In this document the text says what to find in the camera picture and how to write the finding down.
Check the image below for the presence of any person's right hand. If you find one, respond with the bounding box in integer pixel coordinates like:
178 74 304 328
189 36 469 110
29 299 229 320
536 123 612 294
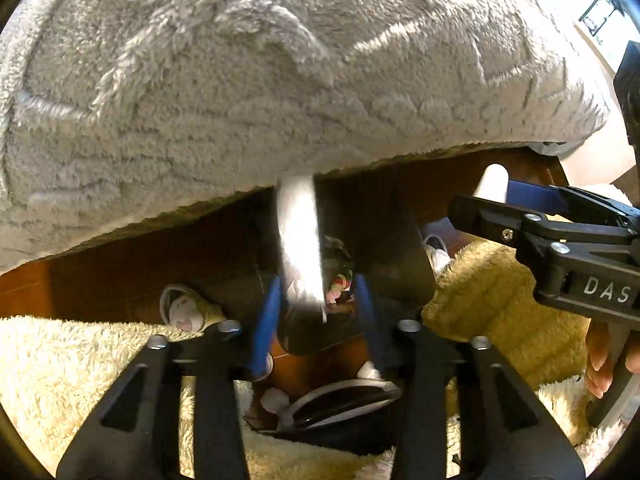
584 319 623 401

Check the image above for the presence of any white bunny slipper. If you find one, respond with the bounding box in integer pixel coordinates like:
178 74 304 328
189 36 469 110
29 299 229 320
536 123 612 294
422 235 452 277
159 284 226 333

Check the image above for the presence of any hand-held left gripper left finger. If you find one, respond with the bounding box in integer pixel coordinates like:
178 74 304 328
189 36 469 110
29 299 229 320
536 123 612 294
55 275 283 480

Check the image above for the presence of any grey fluffy blanket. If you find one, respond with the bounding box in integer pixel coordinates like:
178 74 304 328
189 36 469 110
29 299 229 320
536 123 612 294
0 0 613 276

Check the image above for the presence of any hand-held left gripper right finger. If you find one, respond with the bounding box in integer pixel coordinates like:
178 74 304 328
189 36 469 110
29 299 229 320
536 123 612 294
352 274 586 480

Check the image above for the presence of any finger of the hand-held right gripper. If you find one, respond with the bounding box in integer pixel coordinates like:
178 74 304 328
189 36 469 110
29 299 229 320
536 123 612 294
447 195 556 261
507 180 640 223

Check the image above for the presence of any black white-rimmed slipper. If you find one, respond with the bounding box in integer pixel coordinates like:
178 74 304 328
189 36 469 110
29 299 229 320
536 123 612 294
245 377 403 456

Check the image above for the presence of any yellow fluffy rug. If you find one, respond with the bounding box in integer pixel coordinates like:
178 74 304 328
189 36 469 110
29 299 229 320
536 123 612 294
0 240 626 480

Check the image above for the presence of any colourful plush toy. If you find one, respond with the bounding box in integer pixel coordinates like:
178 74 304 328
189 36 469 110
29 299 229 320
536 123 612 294
325 275 354 307

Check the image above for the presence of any black drying rack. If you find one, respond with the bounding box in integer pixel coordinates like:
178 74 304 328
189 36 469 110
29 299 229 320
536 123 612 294
577 0 628 38

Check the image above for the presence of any black bin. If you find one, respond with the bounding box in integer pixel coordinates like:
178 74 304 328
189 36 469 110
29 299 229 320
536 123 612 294
257 180 436 356

